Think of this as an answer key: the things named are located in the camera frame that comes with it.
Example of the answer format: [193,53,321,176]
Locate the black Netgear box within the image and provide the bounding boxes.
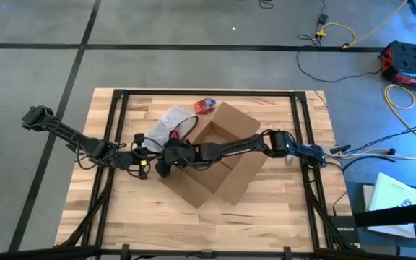
[330,215,360,243]

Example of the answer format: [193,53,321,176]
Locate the yellow floor cable with plug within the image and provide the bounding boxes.
[315,0,410,51]

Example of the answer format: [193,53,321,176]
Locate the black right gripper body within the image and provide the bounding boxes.
[162,141,204,169]

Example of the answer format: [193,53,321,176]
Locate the brown taped cardboard box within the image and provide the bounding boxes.
[158,101,269,209]

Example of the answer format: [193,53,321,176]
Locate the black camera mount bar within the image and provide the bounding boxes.
[352,199,416,229]

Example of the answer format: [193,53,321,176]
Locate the coiled yellow floor cable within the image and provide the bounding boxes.
[383,84,416,160]

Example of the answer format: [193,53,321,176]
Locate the black floor cable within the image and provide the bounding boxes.
[296,34,382,83]

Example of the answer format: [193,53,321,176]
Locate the dark blue side table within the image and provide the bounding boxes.
[341,158,416,260]

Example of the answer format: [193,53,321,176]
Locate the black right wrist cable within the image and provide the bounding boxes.
[174,114,199,144]

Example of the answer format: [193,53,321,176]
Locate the white book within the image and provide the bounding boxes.
[362,172,416,239]

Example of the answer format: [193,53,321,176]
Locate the clear plastic zip pouch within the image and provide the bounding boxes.
[143,105,199,155]

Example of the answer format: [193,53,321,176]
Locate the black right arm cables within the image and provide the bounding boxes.
[329,121,416,170]

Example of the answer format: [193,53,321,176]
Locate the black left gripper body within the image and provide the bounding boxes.
[121,148,151,171]

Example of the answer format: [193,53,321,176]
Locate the red and black tool case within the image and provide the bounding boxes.
[380,40,416,92]

